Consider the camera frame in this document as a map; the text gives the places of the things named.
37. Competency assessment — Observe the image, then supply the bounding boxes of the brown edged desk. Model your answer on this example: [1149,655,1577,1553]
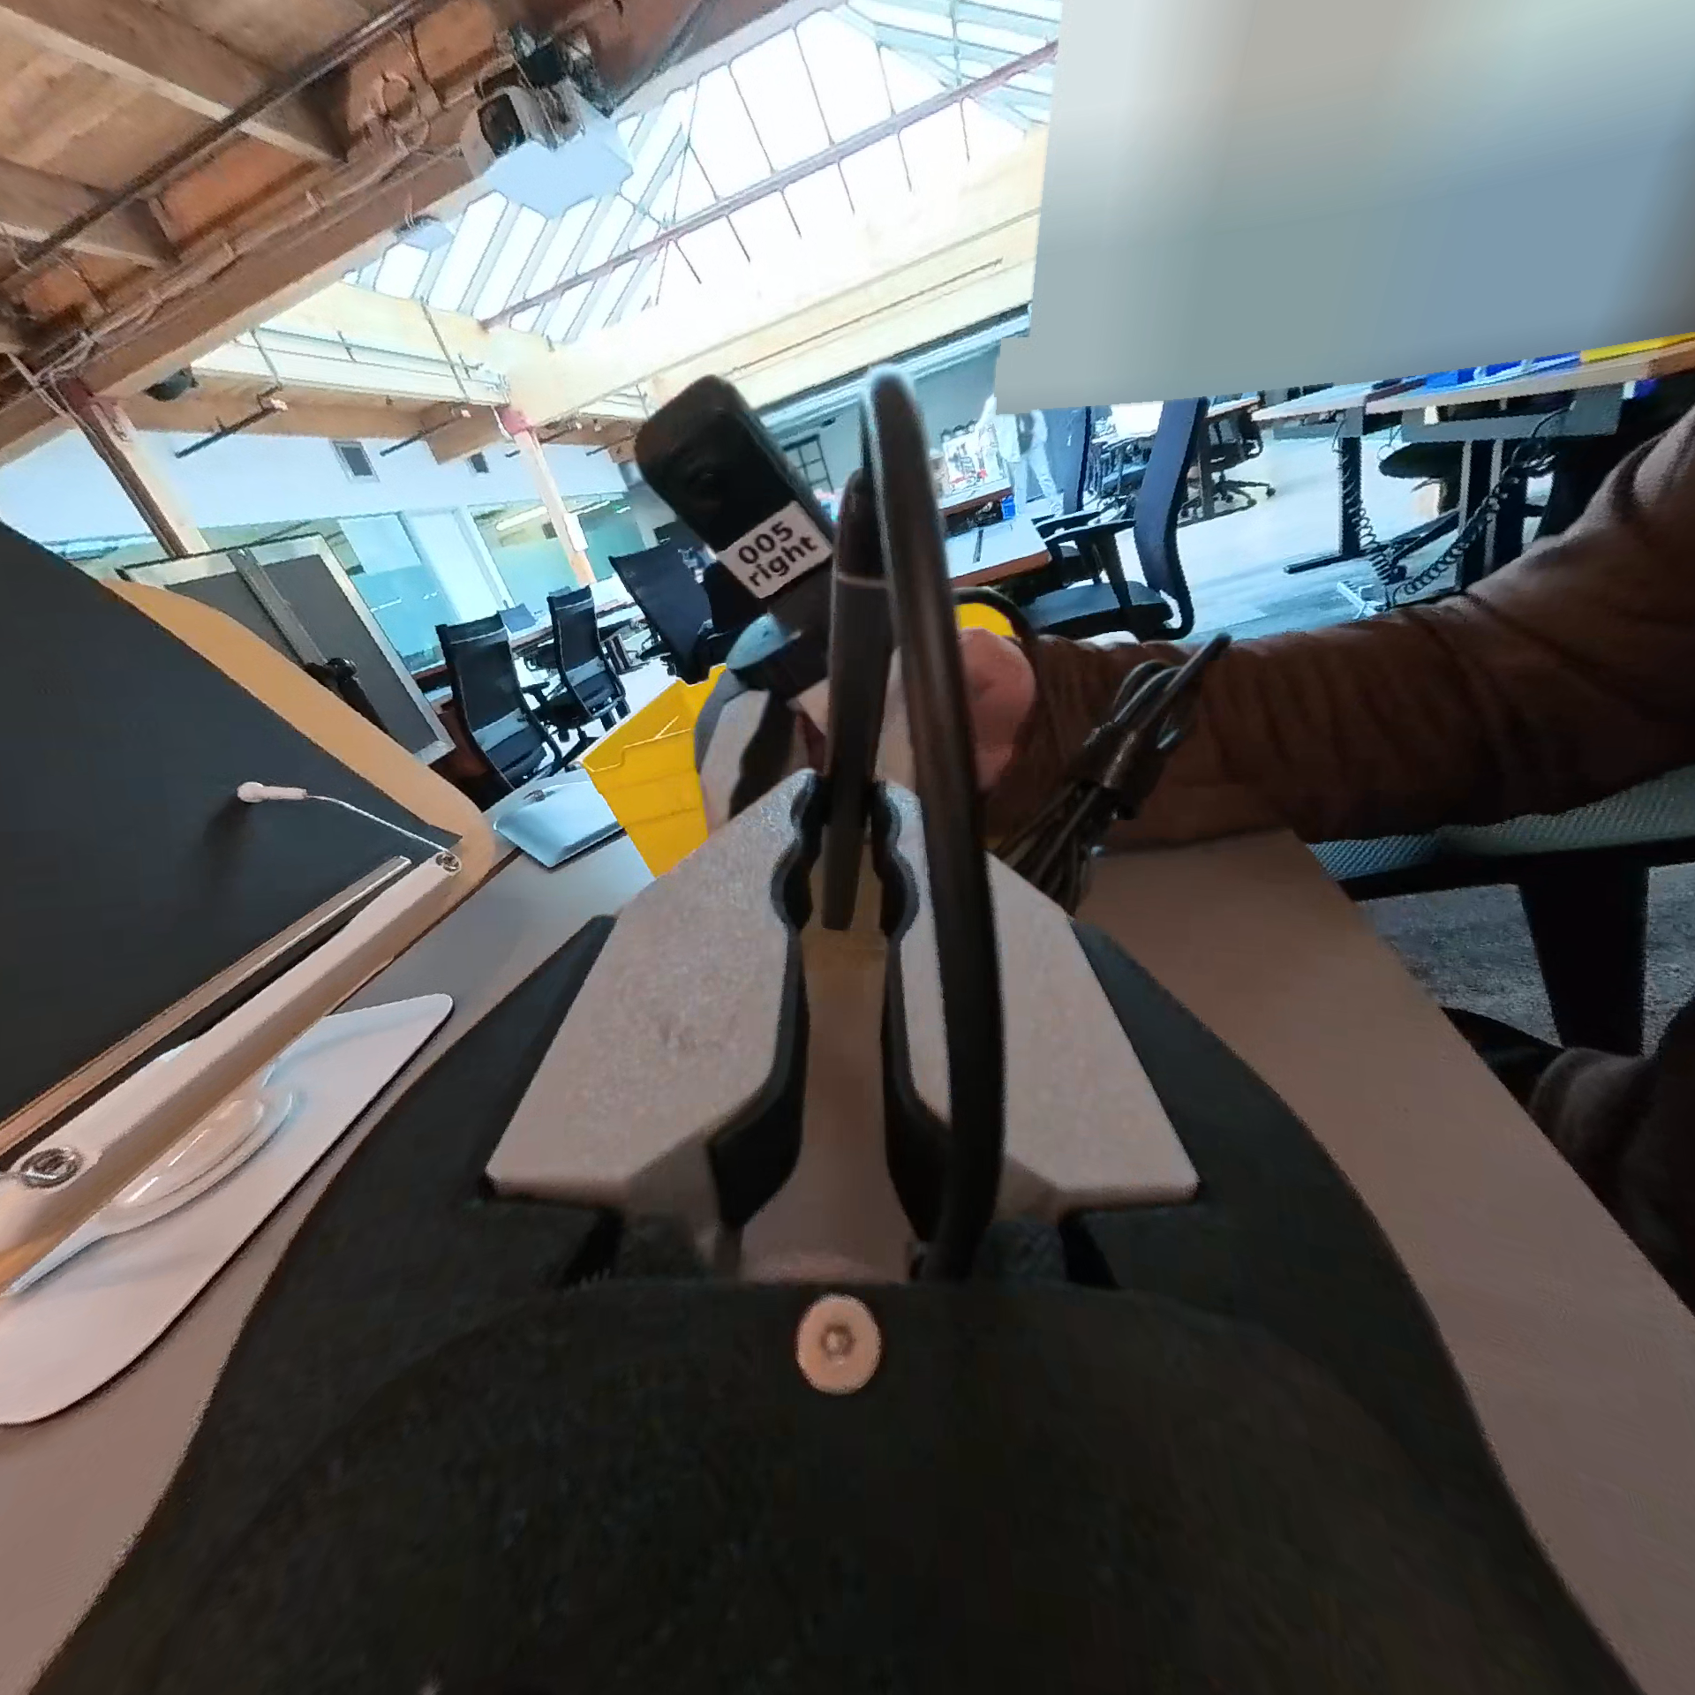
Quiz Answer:
[934,479,1056,588]

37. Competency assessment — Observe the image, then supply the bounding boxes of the grey leather pouch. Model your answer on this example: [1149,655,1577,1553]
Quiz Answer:
[493,779,628,870]

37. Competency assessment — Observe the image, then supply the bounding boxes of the person's leg dark pants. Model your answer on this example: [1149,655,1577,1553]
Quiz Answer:
[1528,1004,1695,1276]

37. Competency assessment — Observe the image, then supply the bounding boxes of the black coiled cable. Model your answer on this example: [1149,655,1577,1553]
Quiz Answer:
[1361,433,1553,605]

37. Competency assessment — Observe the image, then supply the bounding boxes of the person's right forearm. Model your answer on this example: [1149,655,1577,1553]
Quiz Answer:
[987,404,1695,853]

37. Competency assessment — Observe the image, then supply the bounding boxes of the grey framed panel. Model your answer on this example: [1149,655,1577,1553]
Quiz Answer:
[116,533,453,765]

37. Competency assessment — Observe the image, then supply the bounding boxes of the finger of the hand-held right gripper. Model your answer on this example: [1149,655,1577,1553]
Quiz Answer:
[691,680,810,829]

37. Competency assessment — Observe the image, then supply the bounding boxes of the person's right hand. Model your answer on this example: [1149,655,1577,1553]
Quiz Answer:
[953,629,1043,800]

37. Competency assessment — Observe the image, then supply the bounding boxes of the slim grey usb hub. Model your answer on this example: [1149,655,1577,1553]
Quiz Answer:
[818,470,892,931]

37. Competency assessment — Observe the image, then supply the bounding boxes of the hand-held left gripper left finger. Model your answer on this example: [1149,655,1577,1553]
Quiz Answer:
[483,774,815,1264]

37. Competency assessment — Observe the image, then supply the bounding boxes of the yellow storage bin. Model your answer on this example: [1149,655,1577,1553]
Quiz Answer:
[579,660,734,877]

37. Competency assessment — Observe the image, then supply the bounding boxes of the black seat chair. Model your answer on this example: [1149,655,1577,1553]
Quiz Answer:
[1308,765,1695,1064]

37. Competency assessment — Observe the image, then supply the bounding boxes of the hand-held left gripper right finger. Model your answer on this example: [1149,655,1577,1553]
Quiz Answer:
[873,782,1203,1242]

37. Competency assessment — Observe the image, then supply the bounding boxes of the black office chair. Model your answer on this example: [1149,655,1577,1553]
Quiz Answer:
[433,612,559,790]
[1024,394,1214,646]
[607,539,726,687]
[545,584,638,747]

